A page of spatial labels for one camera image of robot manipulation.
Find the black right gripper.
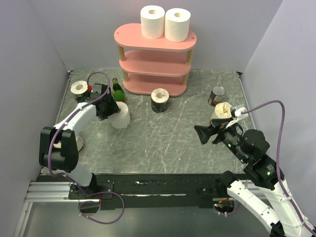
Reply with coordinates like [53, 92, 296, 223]
[193, 116, 248, 162]

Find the white paper towel roll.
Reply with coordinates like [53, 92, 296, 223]
[164, 8, 191, 42]
[109, 101, 130, 129]
[140, 5, 165, 39]

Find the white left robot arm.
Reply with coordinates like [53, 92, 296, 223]
[39, 83, 120, 198]

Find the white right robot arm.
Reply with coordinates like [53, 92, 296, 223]
[194, 119, 316, 237]

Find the pink three tier shelf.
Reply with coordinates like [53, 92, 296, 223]
[114, 23, 197, 97]

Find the green glass bottle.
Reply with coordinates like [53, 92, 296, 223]
[112, 78, 126, 103]

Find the beige wrapped roll right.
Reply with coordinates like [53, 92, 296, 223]
[210, 102, 232, 124]

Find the beige wrapped roll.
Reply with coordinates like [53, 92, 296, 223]
[54, 136, 84, 152]
[210, 102, 232, 124]

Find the tin can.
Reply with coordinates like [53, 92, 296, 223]
[208, 85, 225, 106]

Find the black wrapped tissue roll left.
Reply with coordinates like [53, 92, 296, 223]
[70, 80, 90, 103]

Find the beige wrapped roll left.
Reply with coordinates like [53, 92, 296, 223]
[54, 136, 84, 152]

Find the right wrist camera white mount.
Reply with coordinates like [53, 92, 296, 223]
[226, 104, 248, 128]

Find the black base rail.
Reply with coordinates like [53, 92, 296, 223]
[68, 174, 228, 210]

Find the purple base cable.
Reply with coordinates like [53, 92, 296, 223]
[78, 192, 126, 225]

